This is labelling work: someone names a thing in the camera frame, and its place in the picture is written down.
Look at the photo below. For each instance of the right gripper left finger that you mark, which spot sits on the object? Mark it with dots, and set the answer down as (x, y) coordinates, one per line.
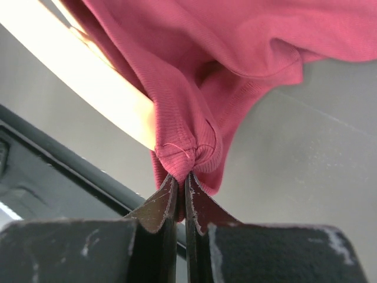
(154, 249)

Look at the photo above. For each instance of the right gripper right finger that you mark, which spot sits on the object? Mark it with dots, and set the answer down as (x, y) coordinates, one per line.
(201, 210)

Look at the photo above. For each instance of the red tank top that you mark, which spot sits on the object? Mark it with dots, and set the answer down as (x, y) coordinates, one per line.
(204, 64)

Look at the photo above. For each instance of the wooden clothes hanger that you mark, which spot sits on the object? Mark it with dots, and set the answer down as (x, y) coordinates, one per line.
(78, 62)

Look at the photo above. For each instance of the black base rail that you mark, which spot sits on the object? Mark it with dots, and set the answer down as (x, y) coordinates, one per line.
(67, 207)

